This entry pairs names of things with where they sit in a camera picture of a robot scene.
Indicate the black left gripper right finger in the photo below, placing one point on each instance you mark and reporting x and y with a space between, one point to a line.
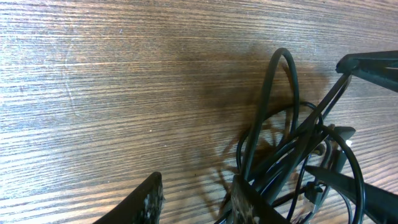
249 207

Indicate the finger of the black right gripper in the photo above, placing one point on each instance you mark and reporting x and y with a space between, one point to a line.
379 205
379 68

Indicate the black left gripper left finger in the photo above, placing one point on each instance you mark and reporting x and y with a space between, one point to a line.
142 206

